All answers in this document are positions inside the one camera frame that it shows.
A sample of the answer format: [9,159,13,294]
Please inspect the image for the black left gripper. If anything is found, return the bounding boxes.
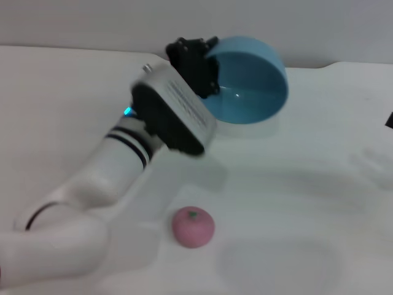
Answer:
[165,36,222,100]

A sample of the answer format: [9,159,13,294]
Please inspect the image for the blue plastic bowl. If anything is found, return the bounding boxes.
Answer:
[202,36,290,125]

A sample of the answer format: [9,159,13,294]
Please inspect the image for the pink toy peach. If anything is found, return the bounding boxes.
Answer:
[171,206,216,250]

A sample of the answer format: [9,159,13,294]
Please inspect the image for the left wrist camera housing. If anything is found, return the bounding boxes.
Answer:
[130,62,218,157]

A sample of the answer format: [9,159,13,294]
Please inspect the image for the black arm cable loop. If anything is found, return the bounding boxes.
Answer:
[24,200,69,232]

